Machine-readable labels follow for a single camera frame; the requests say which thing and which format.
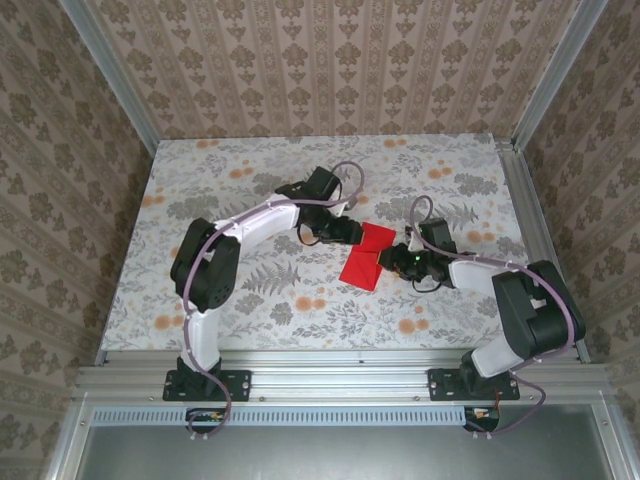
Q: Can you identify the red cloth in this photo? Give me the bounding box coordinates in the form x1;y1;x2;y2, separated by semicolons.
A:
338;222;399;291

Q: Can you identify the grey metal sheet panel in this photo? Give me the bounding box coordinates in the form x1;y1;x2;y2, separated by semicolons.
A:
74;404;616;480

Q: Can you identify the floral patterned table cover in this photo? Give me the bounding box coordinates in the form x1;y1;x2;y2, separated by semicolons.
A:
99;133;555;351

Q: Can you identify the thin black left gripper cable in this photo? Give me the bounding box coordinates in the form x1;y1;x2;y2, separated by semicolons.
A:
294;222;326;247

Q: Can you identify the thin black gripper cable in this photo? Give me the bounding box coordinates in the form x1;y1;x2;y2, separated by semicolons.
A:
294;222;326;247
409;277;446;295

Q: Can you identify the thin black right gripper cable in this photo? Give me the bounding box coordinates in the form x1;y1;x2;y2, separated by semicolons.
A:
409;277;446;295

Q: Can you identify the aluminium side rail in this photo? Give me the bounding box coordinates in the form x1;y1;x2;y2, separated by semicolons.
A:
494;139;591;364

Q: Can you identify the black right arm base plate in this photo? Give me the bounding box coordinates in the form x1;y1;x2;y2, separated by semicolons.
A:
428;368;521;402

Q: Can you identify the aluminium mounting rail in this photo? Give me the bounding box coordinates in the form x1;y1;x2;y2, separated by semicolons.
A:
72;349;619;401

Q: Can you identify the grey slotted cable duct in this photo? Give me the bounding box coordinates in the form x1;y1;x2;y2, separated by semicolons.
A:
92;405;469;427

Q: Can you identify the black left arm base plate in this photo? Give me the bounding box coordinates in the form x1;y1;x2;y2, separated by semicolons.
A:
162;369;252;402

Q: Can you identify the aluminium corner post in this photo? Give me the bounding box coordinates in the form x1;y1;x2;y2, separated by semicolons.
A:
58;0;159;156
512;0;609;151

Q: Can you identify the aluminium frame bar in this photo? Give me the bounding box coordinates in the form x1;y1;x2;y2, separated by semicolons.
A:
43;394;94;480
592;399;640;480

